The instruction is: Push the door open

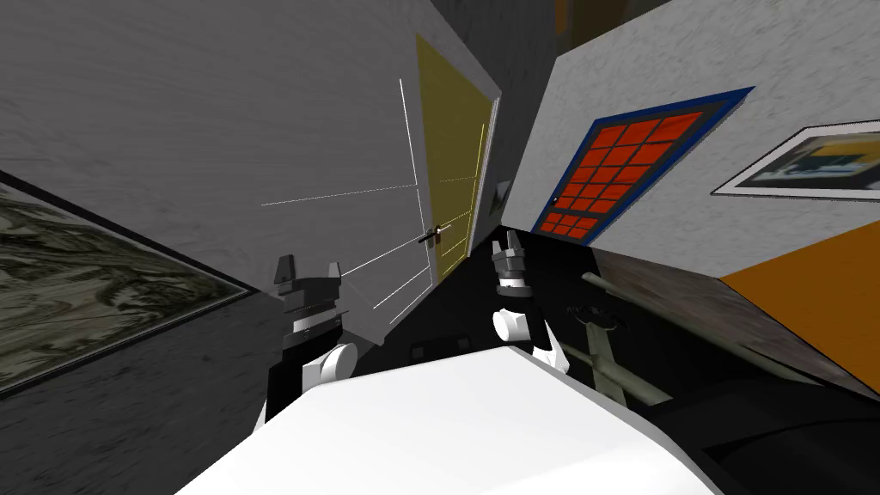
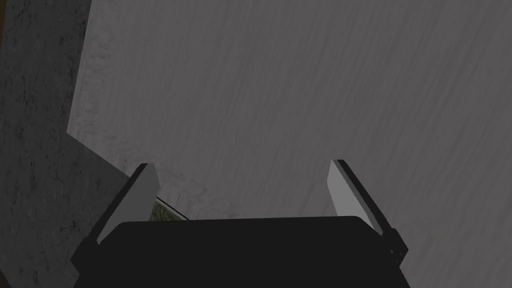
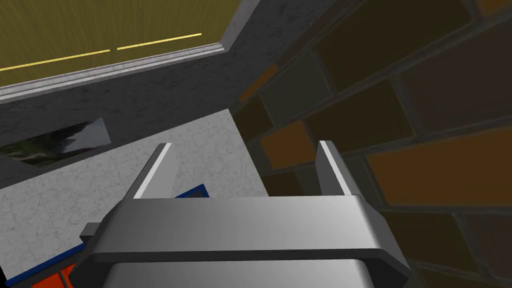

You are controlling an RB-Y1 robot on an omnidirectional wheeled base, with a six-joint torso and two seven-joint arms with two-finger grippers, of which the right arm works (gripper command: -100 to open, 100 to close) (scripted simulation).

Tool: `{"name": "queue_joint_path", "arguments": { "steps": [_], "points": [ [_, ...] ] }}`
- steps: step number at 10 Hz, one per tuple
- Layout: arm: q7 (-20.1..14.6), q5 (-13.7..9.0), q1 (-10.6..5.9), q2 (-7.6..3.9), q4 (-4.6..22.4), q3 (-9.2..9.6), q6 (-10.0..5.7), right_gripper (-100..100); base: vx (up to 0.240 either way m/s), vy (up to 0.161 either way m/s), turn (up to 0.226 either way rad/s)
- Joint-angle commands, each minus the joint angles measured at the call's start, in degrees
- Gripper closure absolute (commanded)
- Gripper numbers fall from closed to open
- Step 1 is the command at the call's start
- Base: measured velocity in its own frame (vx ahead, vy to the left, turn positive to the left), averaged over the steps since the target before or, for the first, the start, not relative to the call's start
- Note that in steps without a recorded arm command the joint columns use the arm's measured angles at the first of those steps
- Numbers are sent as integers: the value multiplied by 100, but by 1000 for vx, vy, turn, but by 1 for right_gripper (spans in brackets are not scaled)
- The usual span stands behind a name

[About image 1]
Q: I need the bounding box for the blue-framed red grid window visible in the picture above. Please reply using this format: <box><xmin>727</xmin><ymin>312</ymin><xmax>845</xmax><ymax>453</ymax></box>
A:
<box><xmin>529</xmin><ymin>86</ymin><xmax>756</xmax><ymax>248</ymax></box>

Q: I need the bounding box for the grey-green bar frame furniture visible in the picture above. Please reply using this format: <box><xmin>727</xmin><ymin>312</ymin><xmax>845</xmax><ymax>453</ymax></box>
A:
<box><xmin>558</xmin><ymin>271</ymin><xmax>822</xmax><ymax>408</ymax></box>

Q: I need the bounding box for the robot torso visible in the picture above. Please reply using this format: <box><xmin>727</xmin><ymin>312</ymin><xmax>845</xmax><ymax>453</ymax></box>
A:
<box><xmin>174</xmin><ymin>345</ymin><xmax>724</xmax><ymax>495</ymax></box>

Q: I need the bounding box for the white-framed yellow and blue picture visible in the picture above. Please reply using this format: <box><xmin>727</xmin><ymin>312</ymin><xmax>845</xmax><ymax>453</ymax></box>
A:
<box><xmin>711</xmin><ymin>120</ymin><xmax>880</xmax><ymax>203</ymax></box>

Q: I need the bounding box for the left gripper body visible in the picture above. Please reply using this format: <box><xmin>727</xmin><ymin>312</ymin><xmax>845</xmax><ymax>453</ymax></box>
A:
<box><xmin>277</xmin><ymin>276</ymin><xmax>345</xmax><ymax>313</ymax></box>

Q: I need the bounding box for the yellow door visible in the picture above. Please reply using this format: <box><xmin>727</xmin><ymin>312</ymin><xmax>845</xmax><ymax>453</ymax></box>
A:
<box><xmin>415</xmin><ymin>33</ymin><xmax>498</xmax><ymax>283</ymax></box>

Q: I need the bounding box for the black-framed green landscape painting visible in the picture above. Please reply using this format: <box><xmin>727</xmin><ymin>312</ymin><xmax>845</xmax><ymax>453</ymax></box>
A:
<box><xmin>0</xmin><ymin>168</ymin><xmax>260</xmax><ymax>401</ymax></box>

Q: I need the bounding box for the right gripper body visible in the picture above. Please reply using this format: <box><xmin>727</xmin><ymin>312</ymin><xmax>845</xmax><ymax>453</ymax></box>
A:
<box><xmin>491</xmin><ymin>247</ymin><xmax>528</xmax><ymax>283</ymax></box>

